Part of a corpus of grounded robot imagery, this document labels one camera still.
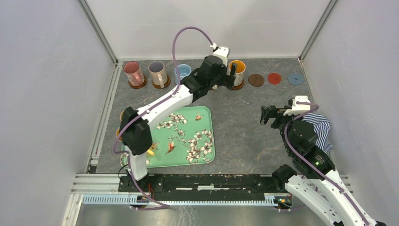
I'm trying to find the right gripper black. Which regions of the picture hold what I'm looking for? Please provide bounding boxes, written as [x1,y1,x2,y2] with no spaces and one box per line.
[259,105,302,153]

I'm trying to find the orange interior mug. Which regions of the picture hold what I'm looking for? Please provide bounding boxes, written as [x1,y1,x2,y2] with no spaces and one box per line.
[227,60,246,86]

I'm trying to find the dark wooden coaster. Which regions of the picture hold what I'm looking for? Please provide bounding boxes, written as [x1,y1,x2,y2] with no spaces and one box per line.
[248,73,264,87]

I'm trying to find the red round coaster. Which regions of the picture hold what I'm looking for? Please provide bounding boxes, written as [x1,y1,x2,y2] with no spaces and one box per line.
[268,73,282,85]

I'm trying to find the blue round coaster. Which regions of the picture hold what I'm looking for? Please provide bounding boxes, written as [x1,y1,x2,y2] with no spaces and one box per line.
[287,73,304,86]

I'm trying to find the light blue mug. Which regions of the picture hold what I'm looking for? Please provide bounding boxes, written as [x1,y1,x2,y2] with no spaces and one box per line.
[174,64,192,84]

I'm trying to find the purple interior mug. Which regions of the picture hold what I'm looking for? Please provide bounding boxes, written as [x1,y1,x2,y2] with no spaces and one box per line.
[148,61,168,87]

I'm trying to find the pink mug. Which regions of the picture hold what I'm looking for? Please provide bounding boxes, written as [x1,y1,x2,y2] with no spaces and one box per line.
[123,61,145,86]

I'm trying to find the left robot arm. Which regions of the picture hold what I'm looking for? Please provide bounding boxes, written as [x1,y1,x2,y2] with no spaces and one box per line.
[117,56,237,192]

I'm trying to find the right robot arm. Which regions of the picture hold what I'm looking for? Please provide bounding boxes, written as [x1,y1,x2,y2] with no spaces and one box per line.
[260,105,385,226]

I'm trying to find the blue striped cloth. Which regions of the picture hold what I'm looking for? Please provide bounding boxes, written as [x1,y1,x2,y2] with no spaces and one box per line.
[303,112,333,154]

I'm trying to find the green floral tray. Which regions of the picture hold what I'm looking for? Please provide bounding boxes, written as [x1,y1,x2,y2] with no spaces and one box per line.
[120,106,216,170]

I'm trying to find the blue orange-interior mug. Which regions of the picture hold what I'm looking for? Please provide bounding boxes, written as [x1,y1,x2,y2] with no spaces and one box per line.
[115,128,122,142]

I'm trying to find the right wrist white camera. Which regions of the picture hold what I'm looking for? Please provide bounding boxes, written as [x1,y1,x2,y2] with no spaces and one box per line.
[283,96,311,116]

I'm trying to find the cream yellow-handled mug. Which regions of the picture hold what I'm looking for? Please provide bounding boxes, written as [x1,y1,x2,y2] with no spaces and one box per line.
[146,149,155,156]

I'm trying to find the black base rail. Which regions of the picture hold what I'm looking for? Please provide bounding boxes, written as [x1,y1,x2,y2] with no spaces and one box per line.
[138,172,293,201]

